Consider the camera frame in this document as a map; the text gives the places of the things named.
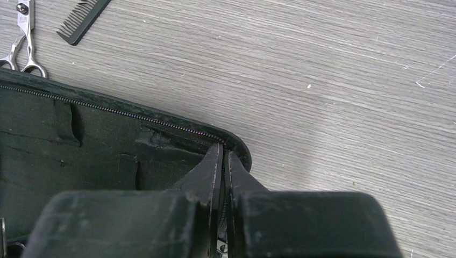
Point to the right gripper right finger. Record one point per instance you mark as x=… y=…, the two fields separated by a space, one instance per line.
x=264 y=223

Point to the right silver scissors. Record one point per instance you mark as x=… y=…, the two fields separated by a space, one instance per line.
x=25 y=10

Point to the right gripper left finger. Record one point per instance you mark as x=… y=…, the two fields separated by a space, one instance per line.
x=179 y=222

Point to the black hair comb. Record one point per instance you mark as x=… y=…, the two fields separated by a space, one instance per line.
x=80 y=20

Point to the black zip tool case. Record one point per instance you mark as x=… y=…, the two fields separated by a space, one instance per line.
x=57 y=138

